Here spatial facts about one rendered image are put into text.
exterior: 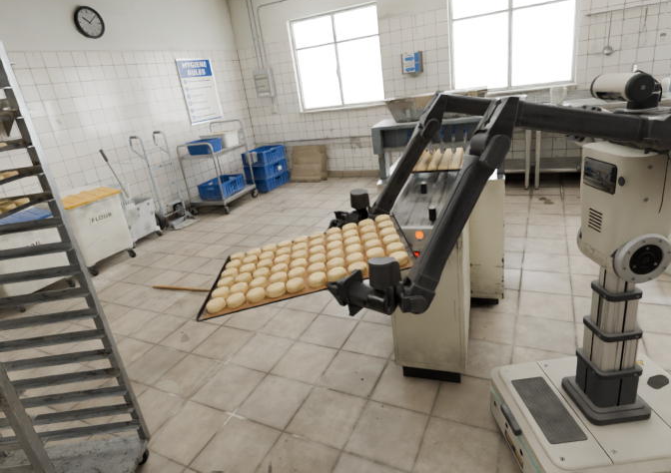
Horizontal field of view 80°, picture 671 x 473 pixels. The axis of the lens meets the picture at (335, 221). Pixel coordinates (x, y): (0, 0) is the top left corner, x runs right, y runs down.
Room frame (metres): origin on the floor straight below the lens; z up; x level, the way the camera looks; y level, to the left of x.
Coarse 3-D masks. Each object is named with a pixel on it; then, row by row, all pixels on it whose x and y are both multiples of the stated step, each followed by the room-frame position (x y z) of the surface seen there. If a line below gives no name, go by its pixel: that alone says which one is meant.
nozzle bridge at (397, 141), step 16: (384, 128) 2.33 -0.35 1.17; (400, 128) 2.30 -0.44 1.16; (448, 128) 2.28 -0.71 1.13; (464, 128) 2.25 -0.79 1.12; (384, 144) 2.42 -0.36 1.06; (400, 144) 2.38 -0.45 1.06; (432, 144) 2.28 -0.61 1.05; (448, 144) 2.23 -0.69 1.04; (464, 144) 2.20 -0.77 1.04; (384, 160) 2.45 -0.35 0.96; (384, 176) 2.45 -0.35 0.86
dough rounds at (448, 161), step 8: (424, 152) 2.76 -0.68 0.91; (448, 152) 2.60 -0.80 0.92; (456, 152) 2.56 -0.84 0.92; (424, 160) 2.47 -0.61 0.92; (432, 160) 2.43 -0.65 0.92; (440, 160) 2.49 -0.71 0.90; (448, 160) 2.38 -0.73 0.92; (456, 160) 2.35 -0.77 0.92; (416, 168) 2.28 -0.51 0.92; (424, 168) 2.27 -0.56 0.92; (432, 168) 2.24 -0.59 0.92; (440, 168) 2.22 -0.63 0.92; (448, 168) 2.26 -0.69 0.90; (456, 168) 2.19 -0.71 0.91
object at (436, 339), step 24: (432, 192) 2.04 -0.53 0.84; (408, 216) 1.72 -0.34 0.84; (432, 216) 1.62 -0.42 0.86; (456, 264) 1.53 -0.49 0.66; (456, 288) 1.53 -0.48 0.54; (408, 312) 1.62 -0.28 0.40; (432, 312) 1.57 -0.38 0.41; (456, 312) 1.53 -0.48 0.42; (408, 336) 1.62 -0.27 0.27; (432, 336) 1.58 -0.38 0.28; (456, 336) 1.54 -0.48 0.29; (408, 360) 1.62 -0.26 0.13; (432, 360) 1.58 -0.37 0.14; (456, 360) 1.54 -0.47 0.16
